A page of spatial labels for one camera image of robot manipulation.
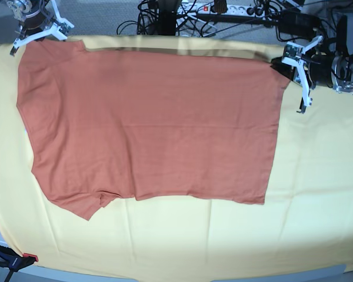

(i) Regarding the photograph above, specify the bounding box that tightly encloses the black upright box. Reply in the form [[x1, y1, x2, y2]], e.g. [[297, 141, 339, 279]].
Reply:
[[336, 15, 349, 56]]

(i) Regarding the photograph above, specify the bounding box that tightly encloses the black bar clamp red pad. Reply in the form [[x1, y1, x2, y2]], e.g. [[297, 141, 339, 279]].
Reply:
[[0, 245, 39, 282]]

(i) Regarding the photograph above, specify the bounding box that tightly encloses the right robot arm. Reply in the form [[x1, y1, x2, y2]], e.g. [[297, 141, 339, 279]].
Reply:
[[5, 0, 52, 39]]

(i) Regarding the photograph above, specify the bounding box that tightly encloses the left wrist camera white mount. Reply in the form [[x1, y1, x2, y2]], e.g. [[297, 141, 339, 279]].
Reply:
[[281, 35, 323, 114]]

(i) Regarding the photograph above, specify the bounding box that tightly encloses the black centre stand post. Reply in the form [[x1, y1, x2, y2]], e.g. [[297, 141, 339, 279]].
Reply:
[[156, 0, 179, 36]]

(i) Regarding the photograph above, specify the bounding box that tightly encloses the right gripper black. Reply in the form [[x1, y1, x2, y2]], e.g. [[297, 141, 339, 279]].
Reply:
[[19, 8, 52, 40]]

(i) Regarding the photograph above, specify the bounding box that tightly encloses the white power strip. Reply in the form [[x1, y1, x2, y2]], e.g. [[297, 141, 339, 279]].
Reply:
[[177, 2, 269, 22]]

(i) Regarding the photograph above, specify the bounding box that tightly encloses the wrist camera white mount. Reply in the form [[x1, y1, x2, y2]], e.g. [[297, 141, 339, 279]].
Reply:
[[10, 0, 74, 56], [281, 35, 323, 114]]

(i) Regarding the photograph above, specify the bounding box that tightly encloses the black power adapter box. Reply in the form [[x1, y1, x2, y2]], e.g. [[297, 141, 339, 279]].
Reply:
[[278, 11, 321, 35]]

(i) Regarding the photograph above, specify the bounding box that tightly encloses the yellow table cloth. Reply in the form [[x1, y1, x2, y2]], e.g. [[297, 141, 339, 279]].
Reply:
[[0, 45, 353, 281]]

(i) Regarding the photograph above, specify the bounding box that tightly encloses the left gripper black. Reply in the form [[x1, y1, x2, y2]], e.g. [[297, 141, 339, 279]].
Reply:
[[271, 53, 334, 89]]

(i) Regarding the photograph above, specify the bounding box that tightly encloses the orange T-shirt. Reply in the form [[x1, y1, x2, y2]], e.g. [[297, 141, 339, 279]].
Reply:
[[16, 40, 289, 220]]

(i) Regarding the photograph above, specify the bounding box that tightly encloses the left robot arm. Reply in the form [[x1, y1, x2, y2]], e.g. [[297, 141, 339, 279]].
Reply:
[[271, 35, 353, 112]]

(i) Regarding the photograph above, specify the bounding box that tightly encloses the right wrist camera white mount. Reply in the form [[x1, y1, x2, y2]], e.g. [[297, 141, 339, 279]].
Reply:
[[10, 0, 74, 56]]

